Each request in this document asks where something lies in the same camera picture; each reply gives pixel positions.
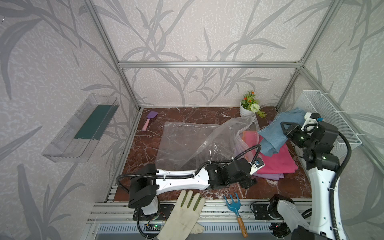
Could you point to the white gardening glove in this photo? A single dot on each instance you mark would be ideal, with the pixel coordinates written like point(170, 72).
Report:
point(183, 219)

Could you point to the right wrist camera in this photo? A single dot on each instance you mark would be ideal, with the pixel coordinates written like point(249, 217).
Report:
point(310, 118)

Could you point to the white wire mesh basket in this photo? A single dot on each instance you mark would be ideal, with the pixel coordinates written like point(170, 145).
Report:
point(314, 101)

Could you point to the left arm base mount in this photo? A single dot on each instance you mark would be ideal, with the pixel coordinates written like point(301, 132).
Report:
point(161, 213)

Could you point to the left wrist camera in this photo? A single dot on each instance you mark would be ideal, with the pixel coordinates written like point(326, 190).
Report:
point(256, 165)

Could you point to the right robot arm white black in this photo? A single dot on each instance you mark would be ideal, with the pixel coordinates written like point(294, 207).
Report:
point(326, 152)

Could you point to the clear plastic vacuum bag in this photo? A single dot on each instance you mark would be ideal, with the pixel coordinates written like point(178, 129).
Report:
point(185, 146)

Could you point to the white pot artificial plant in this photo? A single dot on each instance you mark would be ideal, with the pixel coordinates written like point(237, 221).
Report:
point(250, 106)

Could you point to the lilac trousers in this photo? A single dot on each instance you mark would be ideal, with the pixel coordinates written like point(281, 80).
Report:
point(273, 177)

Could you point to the purple spatula left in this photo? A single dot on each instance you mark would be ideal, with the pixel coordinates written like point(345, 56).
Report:
point(150, 116)

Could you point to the aluminium frame rail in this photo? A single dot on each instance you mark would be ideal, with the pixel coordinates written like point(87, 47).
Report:
point(208, 64)

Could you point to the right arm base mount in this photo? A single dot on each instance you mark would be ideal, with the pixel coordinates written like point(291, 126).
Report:
point(264, 210)

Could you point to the pink garment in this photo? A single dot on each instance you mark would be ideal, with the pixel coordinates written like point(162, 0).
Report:
point(280, 163)

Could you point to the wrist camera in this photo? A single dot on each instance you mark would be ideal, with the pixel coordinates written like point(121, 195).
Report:
point(310, 118)
point(256, 165)

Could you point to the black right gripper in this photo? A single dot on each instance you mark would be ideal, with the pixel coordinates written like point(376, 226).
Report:
point(289, 132)

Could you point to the blue hand rake wooden handle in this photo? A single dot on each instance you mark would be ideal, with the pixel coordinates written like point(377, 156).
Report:
point(235, 206)

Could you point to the clear plastic wall shelf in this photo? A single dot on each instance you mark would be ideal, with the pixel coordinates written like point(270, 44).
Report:
point(78, 139)

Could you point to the grey-blue garment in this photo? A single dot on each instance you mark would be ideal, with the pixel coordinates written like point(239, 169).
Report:
point(273, 136)

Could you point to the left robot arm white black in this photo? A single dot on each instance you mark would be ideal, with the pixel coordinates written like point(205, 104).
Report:
point(150, 182)

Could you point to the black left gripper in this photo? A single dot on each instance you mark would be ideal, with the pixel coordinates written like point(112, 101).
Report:
point(248, 183)

